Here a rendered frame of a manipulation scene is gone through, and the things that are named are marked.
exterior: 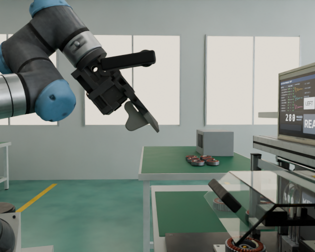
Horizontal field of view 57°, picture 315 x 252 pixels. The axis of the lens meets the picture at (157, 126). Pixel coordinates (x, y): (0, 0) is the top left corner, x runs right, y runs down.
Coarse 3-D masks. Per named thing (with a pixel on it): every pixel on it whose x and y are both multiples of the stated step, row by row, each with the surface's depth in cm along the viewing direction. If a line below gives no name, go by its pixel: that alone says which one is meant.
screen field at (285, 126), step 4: (280, 124) 90; (284, 124) 87; (288, 124) 85; (292, 124) 82; (280, 128) 90; (284, 128) 87; (288, 128) 85; (292, 128) 82; (296, 128) 80; (300, 128) 78
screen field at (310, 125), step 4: (304, 116) 76; (308, 116) 74; (312, 116) 72; (304, 120) 76; (308, 120) 74; (312, 120) 72; (304, 124) 76; (308, 124) 74; (312, 124) 72; (304, 128) 76; (308, 128) 74; (312, 128) 72; (304, 132) 76; (308, 132) 74; (312, 132) 72
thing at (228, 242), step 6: (228, 240) 86; (246, 240) 87; (252, 240) 86; (258, 240) 86; (228, 246) 83; (234, 246) 82; (240, 246) 84; (246, 246) 85; (252, 246) 86; (258, 246) 83; (264, 246) 83
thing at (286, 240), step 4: (284, 236) 88; (284, 240) 85; (288, 240) 85; (292, 240) 84; (284, 244) 85; (288, 244) 83; (292, 244) 82; (296, 244) 82; (284, 248) 85; (288, 248) 83; (292, 248) 81; (296, 248) 81
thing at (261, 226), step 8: (280, 208) 84; (272, 216) 81; (280, 216) 81; (288, 216) 84; (304, 216) 84; (264, 224) 81; (272, 224) 81; (280, 224) 81; (288, 224) 81; (296, 224) 81; (304, 224) 81; (312, 224) 81; (296, 232) 82; (296, 240) 82
